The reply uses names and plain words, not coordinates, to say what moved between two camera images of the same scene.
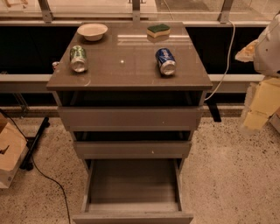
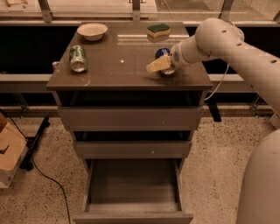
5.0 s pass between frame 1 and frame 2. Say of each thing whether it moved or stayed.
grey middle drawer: stayed
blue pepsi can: stayed
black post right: stayed
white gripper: moved
